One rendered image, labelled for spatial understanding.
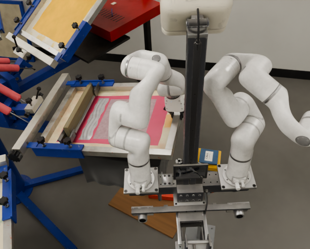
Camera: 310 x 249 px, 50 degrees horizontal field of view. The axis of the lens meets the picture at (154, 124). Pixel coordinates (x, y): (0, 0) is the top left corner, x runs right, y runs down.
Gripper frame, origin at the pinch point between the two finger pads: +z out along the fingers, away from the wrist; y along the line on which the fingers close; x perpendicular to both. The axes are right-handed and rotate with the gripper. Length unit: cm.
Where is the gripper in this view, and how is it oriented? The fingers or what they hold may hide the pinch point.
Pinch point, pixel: (177, 115)
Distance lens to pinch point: 184.2
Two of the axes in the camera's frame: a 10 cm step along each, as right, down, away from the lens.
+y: 9.6, 0.2, -2.8
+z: 1.8, 7.1, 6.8
